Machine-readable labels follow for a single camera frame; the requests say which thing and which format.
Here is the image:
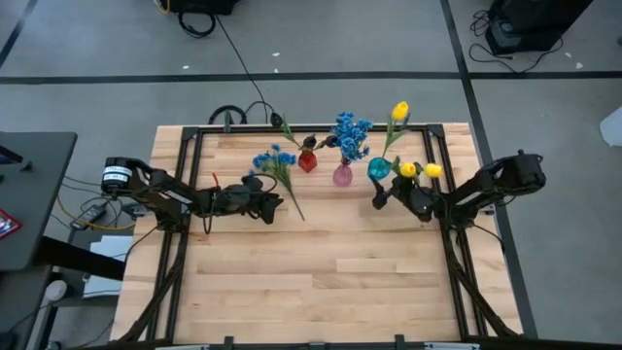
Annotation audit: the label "white bag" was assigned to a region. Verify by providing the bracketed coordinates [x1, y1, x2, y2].
[599, 105, 622, 148]

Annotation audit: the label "black equipment case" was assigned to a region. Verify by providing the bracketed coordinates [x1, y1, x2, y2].
[484, 0, 595, 55]

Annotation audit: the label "black aluminium table frame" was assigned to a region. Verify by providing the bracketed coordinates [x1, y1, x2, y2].
[116, 123, 524, 350]

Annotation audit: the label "red sticker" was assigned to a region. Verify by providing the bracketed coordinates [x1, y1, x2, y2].
[0, 208, 23, 240]

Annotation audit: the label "tangled black cables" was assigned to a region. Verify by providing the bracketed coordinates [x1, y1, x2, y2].
[468, 9, 565, 74]

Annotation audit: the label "yellow single tulip stem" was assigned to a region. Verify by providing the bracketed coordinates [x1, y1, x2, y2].
[381, 100, 412, 161]

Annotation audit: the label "black equipment box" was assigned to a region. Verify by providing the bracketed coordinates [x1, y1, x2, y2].
[167, 0, 240, 16]

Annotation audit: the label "long black floor cable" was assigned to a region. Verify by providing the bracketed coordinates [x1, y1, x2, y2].
[213, 14, 271, 123]

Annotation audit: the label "red glass vase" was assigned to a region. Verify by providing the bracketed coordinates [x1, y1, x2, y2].
[297, 149, 320, 174]

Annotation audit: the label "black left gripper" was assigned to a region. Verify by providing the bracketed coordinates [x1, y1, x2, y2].
[223, 175, 285, 226]

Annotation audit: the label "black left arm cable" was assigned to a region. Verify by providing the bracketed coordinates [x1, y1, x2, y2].
[202, 172, 279, 235]

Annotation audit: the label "black desk beam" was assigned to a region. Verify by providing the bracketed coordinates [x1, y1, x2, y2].
[36, 235, 127, 282]

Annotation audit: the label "yellow cable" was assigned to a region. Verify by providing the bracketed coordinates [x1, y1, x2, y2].
[56, 193, 137, 232]

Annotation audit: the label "dark double tulip stem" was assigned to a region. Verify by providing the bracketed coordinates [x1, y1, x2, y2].
[270, 112, 339, 153]

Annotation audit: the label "coiled black cable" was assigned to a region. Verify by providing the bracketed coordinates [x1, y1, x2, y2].
[176, 9, 218, 39]
[208, 100, 273, 125]

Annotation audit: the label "yellow double tulip stem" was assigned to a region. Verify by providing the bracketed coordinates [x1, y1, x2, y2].
[391, 155, 444, 189]

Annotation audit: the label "white round device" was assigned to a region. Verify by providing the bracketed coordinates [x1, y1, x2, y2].
[43, 279, 68, 303]

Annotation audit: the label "teal glass vase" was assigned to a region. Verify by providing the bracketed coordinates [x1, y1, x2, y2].
[366, 156, 393, 182]

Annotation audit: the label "grey desk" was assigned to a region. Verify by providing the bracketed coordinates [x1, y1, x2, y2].
[0, 130, 78, 272]

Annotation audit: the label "black power adapter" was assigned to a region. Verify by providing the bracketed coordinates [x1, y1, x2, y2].
[69, 202, 108, 231]

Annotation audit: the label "purple glass vase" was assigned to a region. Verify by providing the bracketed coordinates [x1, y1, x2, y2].
[332, 162, 354, 188]

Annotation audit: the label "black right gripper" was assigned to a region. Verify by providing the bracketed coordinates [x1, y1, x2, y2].
[371, 175, 436, 224]

